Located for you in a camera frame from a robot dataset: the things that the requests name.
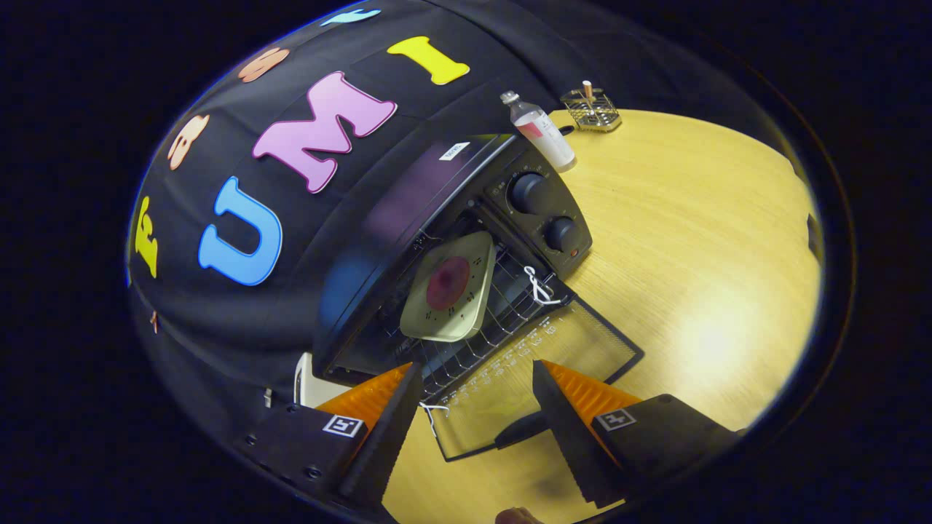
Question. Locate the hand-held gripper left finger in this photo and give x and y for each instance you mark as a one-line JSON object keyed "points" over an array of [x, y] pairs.
{"points": [[386, 437]]}

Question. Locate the clear plastic bottle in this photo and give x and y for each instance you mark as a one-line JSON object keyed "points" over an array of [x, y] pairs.
{"points": [[546, 135]]}

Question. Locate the white bread toaster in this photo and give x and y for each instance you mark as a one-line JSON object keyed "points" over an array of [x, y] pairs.
{"points": [[309, 389]]}

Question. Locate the white cherry print plate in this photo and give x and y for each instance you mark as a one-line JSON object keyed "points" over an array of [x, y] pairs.
{"points": [[437, 324]]}

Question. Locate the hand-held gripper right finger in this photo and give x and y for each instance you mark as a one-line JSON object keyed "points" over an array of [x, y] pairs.
{"points": [[571, 437]]}

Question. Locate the orange white stick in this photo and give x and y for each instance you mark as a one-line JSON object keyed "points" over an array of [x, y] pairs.
{"points": [[587, 90]]}

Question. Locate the pink ham slice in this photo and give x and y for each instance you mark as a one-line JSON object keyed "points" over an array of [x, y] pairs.
{"points": [[448, 282]]}

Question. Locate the black toaster oven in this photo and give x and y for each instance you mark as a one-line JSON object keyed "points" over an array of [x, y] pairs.
{"points": [[408, 196]]}

